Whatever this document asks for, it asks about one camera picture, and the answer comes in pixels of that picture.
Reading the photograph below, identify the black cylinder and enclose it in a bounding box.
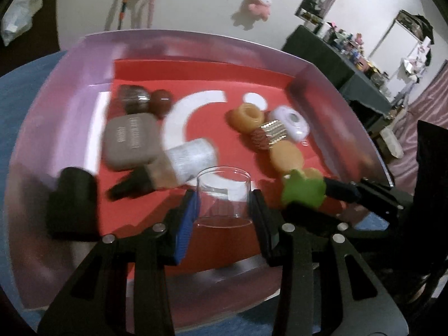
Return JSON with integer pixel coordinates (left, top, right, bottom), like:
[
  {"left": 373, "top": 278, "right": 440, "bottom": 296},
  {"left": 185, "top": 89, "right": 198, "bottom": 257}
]
[{"left": 47, "top": 167, "right": 101, "bottom": 242}]

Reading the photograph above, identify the clear glass cup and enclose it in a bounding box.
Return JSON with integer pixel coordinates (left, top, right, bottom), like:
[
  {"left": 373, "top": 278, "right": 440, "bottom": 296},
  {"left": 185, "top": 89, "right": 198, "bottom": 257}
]
[{"left": 195, "top": 166, "right": 253, "bottom": 229}]

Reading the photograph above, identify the pink striped cloth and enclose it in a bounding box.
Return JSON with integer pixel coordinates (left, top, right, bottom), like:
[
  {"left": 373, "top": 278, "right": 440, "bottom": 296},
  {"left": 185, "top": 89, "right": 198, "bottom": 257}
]
[{"left": 388, "top": 59, "right": 448, "bottom": 183}]

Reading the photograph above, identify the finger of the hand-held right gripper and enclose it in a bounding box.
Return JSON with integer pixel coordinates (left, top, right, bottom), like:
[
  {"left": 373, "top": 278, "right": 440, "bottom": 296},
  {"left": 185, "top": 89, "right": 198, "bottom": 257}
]
[
  {"left": 284, "top": 204, "right": 351, "bottom": 239},
  {"left": 323, "top": 177, "right": 400, "bottom": 224}
]

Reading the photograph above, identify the clear dropper bottle white label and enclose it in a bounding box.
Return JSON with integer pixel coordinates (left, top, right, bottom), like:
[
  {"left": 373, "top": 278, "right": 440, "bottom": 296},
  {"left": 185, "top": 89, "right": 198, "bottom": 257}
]
[{"left": 106, "top": 138, "right": 218, "bottom": 202}]

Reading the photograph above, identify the dark side table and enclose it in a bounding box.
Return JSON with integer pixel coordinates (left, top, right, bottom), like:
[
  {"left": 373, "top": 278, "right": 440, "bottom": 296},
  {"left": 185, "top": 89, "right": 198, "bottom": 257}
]
[{"left": 281, "top": 24, "right": 393, "bottom": 127}]

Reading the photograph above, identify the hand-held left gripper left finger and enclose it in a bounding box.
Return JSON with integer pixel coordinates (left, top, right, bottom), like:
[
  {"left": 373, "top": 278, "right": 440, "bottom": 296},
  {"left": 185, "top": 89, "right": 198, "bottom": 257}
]
[{"left": 37, "top": 189, "right": 201, "bottom": 336}]

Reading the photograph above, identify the taupe earbuds case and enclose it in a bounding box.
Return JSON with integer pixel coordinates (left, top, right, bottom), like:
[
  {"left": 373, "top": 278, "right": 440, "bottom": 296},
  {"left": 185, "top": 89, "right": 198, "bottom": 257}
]
[{"left": 102, "top": 113, "right": 164, "bottom": 172}]

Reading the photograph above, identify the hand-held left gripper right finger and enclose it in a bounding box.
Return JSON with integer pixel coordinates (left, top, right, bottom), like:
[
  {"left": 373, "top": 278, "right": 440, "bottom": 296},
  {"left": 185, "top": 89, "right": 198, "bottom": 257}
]
[{"left": 248, "top": 189, "right": 409, "bottom": 336}]

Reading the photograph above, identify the green apple toy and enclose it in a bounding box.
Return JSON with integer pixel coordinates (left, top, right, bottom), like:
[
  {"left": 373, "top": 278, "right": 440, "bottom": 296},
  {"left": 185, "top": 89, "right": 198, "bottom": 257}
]
[{"left": 281, "top": 168, "right": 326, "bottom": 208}]

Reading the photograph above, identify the red-brown ball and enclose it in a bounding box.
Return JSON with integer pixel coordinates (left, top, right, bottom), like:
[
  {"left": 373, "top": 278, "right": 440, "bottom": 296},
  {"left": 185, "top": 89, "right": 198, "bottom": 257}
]
[{"left": 150, "top": 90, "right": 174, "bottom": 118}]

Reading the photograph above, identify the purple cardboard box red lining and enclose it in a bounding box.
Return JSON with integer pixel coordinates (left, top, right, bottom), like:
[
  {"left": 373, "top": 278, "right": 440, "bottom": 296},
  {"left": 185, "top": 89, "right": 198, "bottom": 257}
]
[{"left": 7, "top": 30, "right": 395, "bottom": 334}]

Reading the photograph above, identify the lilac oval device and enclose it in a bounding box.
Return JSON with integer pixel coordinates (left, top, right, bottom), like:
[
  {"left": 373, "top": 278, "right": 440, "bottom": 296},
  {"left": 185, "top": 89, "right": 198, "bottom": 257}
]
[{"left": 268, "top": 106, "right": 311, "bottom": 144}]

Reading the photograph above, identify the small glass jar dark glitter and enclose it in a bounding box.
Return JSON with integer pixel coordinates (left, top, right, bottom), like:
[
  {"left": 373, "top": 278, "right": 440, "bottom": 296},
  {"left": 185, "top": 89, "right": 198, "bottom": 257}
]
[{"left": 117, "top": 85, "right": 152, "bottom": 115}]

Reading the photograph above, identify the clear plastic bottle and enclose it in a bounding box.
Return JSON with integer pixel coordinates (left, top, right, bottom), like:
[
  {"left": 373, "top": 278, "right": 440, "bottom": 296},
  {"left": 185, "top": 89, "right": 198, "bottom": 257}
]
[{"left": 379, "top": 126, "right": 404, "bottom": 159}]

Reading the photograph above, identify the pink animal plush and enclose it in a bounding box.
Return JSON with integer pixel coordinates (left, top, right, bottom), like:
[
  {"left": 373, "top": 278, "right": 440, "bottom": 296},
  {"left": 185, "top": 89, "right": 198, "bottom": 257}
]
[{"left": 246, "top": 0, "right": 274, "bottom": 22}]

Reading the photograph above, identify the hanging clear plastic bag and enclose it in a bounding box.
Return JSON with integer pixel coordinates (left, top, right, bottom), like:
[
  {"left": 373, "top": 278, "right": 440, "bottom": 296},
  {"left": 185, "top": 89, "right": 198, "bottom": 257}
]
[{"left": 0, "top": 0, "right": 36, "bottom": 47}]

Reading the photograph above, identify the white cabinet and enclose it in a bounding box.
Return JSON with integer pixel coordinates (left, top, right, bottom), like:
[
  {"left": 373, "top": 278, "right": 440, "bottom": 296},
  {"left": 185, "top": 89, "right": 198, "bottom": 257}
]
[{"left": 365, "top": 10, "right": 435, "bottom": 89}]

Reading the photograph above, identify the silver knurled cap item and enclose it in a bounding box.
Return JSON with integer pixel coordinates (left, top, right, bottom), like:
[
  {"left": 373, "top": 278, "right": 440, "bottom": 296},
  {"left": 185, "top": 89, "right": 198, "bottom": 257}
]
[{"left": 250, "top": 121, "right": 288, "bottom": 152}]

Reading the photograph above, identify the orange ring toy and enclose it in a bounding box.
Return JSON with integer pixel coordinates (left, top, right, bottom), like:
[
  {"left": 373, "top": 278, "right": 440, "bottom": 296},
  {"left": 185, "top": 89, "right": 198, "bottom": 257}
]
[
  {"left": 229, "top": 103, "right": 266, "bottom": 134},
  {"left": 269, "top": 142, "right": 305, "bottom": 175}
]

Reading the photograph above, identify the dark wooden door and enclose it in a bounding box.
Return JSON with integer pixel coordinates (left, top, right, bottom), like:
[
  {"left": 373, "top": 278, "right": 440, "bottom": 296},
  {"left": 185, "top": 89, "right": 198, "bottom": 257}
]
[{"left": 34, "top": 0, "right": 62, "bottom": 57}]

